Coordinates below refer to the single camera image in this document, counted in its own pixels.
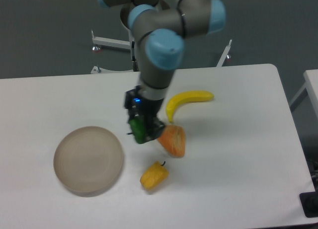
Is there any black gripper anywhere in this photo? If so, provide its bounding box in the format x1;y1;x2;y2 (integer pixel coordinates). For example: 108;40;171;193
124;85;165;143

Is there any green toy pepper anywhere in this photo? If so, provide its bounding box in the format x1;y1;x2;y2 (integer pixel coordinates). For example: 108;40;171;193
131;127;146;144

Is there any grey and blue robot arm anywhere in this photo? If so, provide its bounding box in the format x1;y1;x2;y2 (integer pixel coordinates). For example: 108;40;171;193
97;0;226;144

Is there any yellow toy pepper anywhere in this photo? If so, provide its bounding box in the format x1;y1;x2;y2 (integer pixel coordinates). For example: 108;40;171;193
140;161;169;191

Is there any beige round plate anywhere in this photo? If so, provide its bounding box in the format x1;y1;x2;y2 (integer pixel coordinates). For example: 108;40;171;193
53;126;124;197

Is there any orange toy bread wedge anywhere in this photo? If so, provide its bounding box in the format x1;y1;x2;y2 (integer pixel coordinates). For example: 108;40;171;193
157;125;186;157

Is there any yellow toy banana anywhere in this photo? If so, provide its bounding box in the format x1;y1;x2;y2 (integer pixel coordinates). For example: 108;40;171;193
165;90;214;123

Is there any white side table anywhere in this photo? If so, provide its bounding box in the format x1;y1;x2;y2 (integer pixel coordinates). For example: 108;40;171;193
289;70;318;115

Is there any black device at table edge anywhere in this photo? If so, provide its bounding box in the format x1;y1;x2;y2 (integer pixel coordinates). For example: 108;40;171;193
299;191;318;218

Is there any black cable on pedestal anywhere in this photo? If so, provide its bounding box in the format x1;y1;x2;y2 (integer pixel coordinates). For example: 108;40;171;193
131;40;139;72

